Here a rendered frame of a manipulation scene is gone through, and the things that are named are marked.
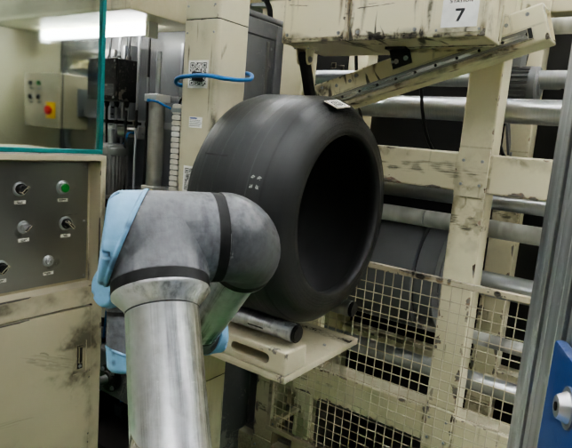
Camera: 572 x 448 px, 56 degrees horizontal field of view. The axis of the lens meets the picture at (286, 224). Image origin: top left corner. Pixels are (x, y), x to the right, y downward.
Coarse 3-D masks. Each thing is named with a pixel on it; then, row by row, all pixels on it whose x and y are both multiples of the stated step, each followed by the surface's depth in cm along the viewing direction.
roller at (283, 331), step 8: (240, 312) 137; (248, 312) 136; (256, 312) 136; (232, 320) 139; (240, 320) 137; (248, 320) 135; (256, 320) 134; (264, 320) 133; (272, 320) 132; (280, 320) 131; (256, 328) 134; (264, 328) 132; (272, 328) 131; (280, 328) 130; (288, 328) 129; (296, 328) 128; (280, 336) 130; (288, 336) 128; (296, 336) 128
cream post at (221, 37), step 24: (192, 0) 147; (216, 0) 142; (240, 0) 148; (192, 24) 148; (216, 24) 143; (240, 24) 150; (192, 48) 149; (216, 48) 144; (240, 48) 151; (216, 72) 145; (240, 72) 153; (192, 96) 150; (216, 96) 146; (240, 96) 154; (216, 120) 148; (192, 144) 152; (216, 360) 165; (216, 384) 166; (216, 408) 168; (216, 432) 170
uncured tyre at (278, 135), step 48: (288, 96) 133; (240, 144) 121; (288, 144) 117; (336, 144) 159; (240, 192) 117; (288, 192) 116; (336, 192) 167; (288, 240) 118; (336, 240) 165; (288, 288) 123; (336, 288) 142
